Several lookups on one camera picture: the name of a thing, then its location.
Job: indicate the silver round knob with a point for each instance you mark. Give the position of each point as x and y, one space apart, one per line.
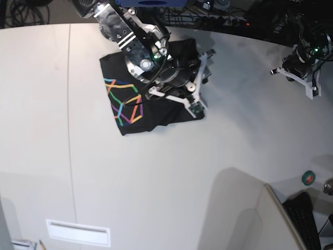
328 187

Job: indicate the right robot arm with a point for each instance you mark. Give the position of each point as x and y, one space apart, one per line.
148 55

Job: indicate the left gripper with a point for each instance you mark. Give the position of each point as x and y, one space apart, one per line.
298 66

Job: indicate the black power strip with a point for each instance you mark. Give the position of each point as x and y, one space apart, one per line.
222 21

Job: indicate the black keyboard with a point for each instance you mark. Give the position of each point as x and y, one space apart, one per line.
300 211

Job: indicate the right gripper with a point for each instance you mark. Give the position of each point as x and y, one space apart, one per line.
181 79

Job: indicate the green tape roll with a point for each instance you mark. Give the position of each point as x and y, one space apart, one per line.
308 178

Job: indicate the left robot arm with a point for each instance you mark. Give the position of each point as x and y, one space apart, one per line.
312 22

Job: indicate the white slotted box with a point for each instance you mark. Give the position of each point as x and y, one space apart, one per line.
78 233

